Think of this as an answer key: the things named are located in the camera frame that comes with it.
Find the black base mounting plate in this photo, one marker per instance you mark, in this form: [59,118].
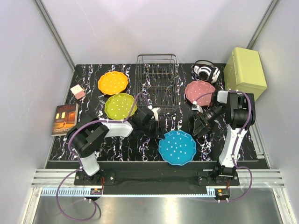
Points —
[155,178]

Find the blue dotted plate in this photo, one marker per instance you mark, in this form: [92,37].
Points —
[177,148]

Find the lime green dotted plate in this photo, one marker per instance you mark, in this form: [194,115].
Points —
[119,106]

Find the black marble pattern mat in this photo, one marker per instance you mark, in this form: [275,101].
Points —
[139,148]

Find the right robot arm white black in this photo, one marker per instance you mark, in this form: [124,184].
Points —
[240,114]

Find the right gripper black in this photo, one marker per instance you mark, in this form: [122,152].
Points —
[198,127]

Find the black wire dish rack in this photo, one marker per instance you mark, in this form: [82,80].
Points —
[156,77]

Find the dark paperback book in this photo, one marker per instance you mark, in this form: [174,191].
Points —
[65,119]

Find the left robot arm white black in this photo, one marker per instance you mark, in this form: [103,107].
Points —
[87,136]

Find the pink dotted plate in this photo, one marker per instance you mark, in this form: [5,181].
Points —
[199,92]

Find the lime green box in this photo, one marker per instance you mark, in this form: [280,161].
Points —
[244,72]

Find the pink white cube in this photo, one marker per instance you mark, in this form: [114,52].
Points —
[77,91]

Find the orange dotted plate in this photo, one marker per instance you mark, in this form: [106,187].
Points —
[113,82]

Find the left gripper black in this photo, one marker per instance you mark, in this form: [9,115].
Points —
[156,124]

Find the black white headphones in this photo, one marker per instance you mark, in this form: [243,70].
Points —
[207,71]

